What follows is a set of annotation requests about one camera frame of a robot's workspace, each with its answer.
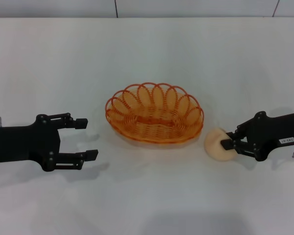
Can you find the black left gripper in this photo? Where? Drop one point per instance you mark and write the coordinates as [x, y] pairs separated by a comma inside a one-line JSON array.
[[24, 144]]

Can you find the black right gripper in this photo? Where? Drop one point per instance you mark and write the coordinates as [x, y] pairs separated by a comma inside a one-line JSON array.
[[272, 132]]

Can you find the cream steamed bun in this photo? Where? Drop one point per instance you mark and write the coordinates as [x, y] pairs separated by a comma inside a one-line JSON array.
[[214, 144]]

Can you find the orange woven plastic basket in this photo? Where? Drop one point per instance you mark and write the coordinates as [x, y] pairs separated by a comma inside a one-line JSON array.
[[154, 117]]

